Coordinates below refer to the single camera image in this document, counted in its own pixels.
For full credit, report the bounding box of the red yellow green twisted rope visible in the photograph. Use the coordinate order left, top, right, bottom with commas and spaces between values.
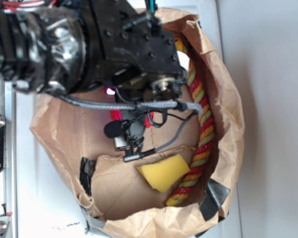
165, 37, 216, 207

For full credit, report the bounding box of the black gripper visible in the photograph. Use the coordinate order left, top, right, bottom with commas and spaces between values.
81, 0, 186, 102

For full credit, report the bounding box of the aluminium frame rail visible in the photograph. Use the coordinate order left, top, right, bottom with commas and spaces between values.
0, 80, 17, 238

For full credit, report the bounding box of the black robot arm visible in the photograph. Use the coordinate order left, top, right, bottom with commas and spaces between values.
0, 0, 186, 101

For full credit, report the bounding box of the yellow sponge block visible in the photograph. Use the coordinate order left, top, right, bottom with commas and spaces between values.
137, 154, 190, 193

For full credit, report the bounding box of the grey braided cable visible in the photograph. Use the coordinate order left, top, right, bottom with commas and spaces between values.
57, 94, 204, 162

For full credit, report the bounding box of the red and black wire bundle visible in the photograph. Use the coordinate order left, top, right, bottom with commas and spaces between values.
0, 0, 73, 9

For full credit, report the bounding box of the red paper ball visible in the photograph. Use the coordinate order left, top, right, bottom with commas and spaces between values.
110, 110, 154, 128

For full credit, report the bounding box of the brown paper bag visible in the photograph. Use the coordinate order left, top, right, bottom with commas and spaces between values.
30, 8, 245, 238

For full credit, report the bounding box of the green cable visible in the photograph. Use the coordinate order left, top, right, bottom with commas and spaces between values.
145, 0, 157, 13

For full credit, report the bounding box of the small black microphone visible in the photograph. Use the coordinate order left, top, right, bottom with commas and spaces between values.
104, 120, 145, 162

